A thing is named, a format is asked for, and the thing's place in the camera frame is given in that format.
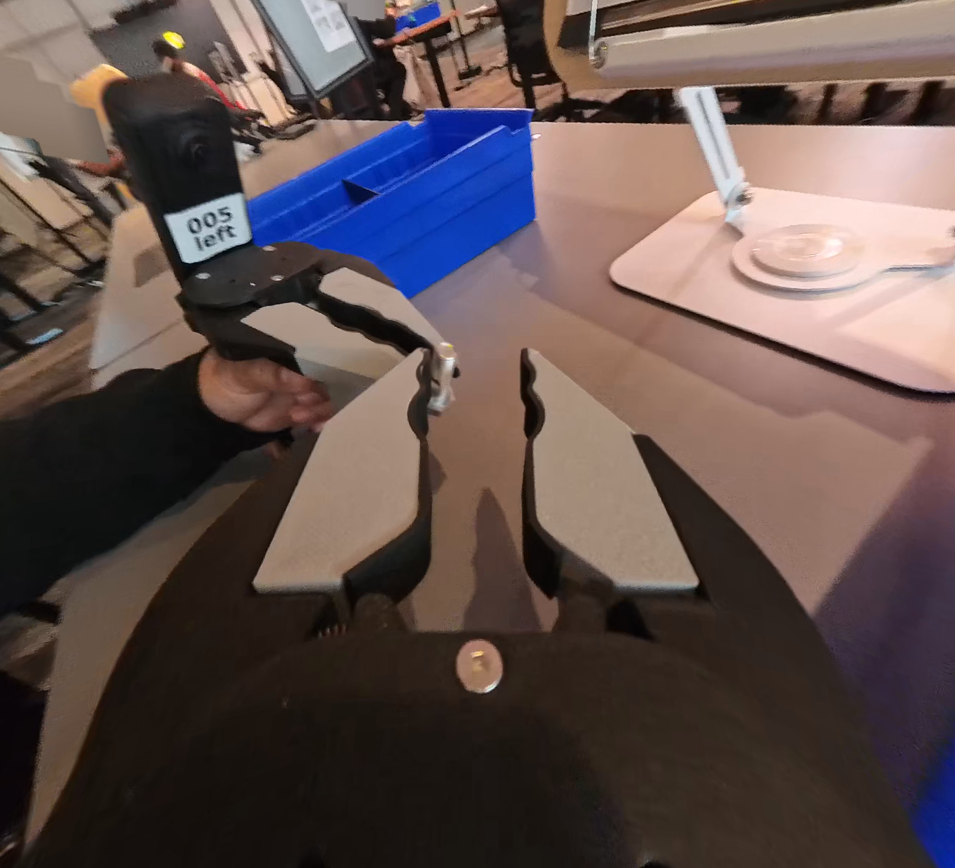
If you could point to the tan rounded backing board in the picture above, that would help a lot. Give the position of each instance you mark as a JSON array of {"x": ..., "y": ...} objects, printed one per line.
[{"x": 93, "y": 88}]

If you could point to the person's left forearm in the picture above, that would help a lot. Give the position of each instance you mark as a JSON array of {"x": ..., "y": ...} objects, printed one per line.
[{"x": 97, "y": 457}]

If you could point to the steel hex bolt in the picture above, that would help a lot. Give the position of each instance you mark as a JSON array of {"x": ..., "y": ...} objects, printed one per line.
[{"x": 444, "y": 375}]

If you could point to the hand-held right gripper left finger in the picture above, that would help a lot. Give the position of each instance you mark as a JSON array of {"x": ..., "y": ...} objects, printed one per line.
[{"x": 351, "y": 502}]

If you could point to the person's left hand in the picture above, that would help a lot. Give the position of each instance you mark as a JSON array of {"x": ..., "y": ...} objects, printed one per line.
[{"x": 254, "y": 390}]

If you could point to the large wall screen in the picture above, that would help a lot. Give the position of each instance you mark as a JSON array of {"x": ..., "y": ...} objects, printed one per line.
[{"x": 201, "y": 25}]

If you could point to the wooden desk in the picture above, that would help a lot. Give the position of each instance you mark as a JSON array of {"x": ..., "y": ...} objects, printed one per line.
[{"x": 425, "y": 32}]

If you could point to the white tabletop stand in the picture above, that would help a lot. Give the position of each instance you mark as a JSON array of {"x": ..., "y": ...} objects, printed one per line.
[{"x": 821, "y": 331}]

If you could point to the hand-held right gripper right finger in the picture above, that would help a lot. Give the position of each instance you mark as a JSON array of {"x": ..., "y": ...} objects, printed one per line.
[{"x": 597, "y": 502}]

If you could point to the blue bin with black divider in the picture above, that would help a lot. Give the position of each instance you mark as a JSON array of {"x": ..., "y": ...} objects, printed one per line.
[{"x": 448, "y": 211}]

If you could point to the framed screen on stand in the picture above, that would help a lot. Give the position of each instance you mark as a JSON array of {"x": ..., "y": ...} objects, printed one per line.
[{"x": 298, "y": 25}]

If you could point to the blue plastic bin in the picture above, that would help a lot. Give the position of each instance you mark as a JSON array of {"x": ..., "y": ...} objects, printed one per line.
[
  {"x": 940, "y": 831},
  {"x": 419, "y": 17}
]

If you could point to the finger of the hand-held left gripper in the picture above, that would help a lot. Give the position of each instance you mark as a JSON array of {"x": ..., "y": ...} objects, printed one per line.
[
  {"x": 328, "y": 346},
  {"x": 373, "y": 301}
]

